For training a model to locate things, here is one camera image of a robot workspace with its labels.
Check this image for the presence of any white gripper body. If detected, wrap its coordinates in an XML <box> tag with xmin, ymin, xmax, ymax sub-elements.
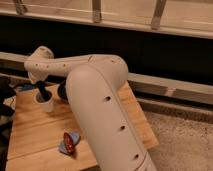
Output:
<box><xmin>28</xmin><ymin>72</ymin><xmax>47</xmax><ymax>84</ymax></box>

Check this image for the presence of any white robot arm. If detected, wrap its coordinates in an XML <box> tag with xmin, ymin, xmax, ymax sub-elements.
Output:
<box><xmin>24</xmin><ymin>46</ymin><xmax>157</xmax><ymax>171</ymax></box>

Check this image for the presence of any dark blue bowl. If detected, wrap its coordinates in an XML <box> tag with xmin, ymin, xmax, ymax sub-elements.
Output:
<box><xmin>57</xmin><ymin>81</ymin><xmax>68</xmax><ymax>100</ymax></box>

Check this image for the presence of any red toy object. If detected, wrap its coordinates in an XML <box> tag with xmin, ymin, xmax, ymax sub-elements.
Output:
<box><xmin>63</xmin><ymin>132</ymin><xmax>75</xmax><ymax>155</ymax></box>

